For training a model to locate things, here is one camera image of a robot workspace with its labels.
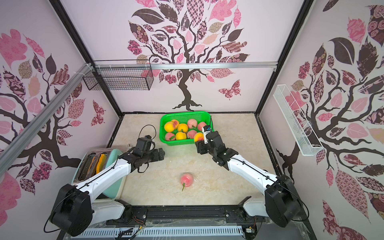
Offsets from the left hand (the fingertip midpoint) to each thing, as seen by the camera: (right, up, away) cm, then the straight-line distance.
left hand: (157, 156), depth 87 cm
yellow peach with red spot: (+8, +20, +17) cm, 27 cm away
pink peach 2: (+20, +21, +20) cm, 35 cm away
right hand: (+25, +8, -3) cm, 27 cm away
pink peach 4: (+19, +13, +13) cm, 27 cm away
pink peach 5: (+5, +11, +11) cm, 17 cm away
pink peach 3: (+27, +19, +19) cm, 38 cm away
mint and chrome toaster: (-31, 0, -11) cm, 33 cm away
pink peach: (+18, -11, -7) cm, 22 cm away
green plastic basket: (+13, +24, +19) cm, 34 cm away
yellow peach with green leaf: (+14, +18, +17) cm, 28 cm away
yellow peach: (+5, +18, +11) cm, 22 cm away
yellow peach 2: (+12, +12, +11) cm, 20 cm away
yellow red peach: (+24, +12, -5) cm, 28 cm away
